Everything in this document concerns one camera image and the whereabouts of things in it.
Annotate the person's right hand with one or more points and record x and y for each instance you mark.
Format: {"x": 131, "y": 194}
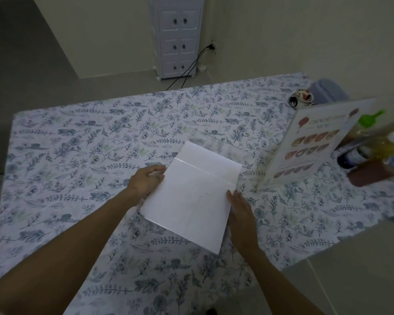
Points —
{"x": 244, "y": 226}

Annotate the person's left hand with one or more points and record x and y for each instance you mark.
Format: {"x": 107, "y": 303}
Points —
{"x": 141, "y": 185}

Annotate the person's right thumb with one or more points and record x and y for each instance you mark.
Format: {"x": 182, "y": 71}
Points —
{"x": 230, "y": 199}

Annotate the person's left thumb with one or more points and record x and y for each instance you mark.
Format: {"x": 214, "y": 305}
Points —
{"x": 155, "y": 169}

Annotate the white paper sheet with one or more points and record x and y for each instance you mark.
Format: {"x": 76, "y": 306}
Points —
{"x": 193, "y": 196}

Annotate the person's left forearm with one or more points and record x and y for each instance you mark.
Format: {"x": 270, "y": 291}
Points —
{"x": 62, "y": 255}

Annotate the person's right forearm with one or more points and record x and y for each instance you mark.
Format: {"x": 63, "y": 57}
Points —
{"x": 279, "y": 285}

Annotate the floral blue white tablecloth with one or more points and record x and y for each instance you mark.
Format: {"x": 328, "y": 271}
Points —
{"x": 85, "y": 154}

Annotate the standing picture menu card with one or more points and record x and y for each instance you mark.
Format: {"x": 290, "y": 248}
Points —
{"x": 310, "y": 141}

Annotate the patterned ceramic mug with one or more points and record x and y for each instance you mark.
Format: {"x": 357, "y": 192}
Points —
{"x": 300, "y": 97}

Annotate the dark glass sauce bottle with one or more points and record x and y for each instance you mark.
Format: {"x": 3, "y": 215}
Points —
{"x": 351, "y": 158}

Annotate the white drawer cabinet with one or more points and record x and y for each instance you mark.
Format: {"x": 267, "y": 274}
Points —
{"x": 178, "y": 36}

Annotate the brown condiment tray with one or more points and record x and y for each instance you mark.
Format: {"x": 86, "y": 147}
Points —
{"x": 371, "y": 175}

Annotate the grey blue round stool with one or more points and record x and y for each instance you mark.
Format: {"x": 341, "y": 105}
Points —
{"x": 328, "y": 90}

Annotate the green capped bottle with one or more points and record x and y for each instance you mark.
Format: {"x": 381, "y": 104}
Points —
{"x": 369, "y": 119}

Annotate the yellow oil bottle white cap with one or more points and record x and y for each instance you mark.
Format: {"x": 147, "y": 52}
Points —
{"x": 385, "y": 144}

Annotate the white wall socket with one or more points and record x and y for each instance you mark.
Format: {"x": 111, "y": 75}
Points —
{"x": 213, "y": 47}

